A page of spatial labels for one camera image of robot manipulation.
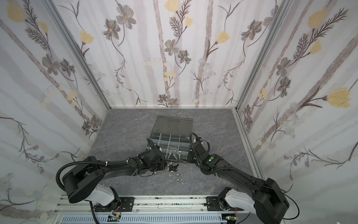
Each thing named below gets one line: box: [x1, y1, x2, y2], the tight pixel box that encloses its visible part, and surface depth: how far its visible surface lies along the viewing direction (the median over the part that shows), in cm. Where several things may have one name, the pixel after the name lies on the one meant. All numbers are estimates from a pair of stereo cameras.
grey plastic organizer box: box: [145, 114, 193, 164], surface depth 98 cm
